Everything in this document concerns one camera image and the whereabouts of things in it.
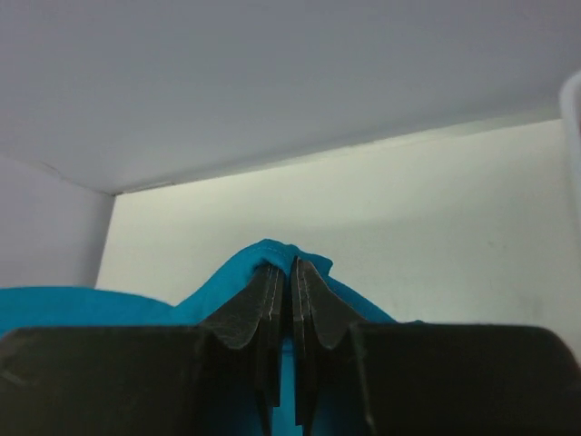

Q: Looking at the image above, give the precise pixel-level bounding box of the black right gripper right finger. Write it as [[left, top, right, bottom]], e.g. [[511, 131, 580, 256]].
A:
[[290, 259, 580, 435]]

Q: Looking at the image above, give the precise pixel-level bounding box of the white plastic laundry basket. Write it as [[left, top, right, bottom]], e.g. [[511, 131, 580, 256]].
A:
[[559, 71, 581, 151]]

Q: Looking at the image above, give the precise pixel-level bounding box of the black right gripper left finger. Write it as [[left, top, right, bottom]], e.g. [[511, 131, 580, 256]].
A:
[[1, 265, 285, 435]]

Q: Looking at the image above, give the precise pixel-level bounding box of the blue t shirt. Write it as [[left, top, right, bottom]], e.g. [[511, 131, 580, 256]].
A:
[[1, 240, 389, 435]]

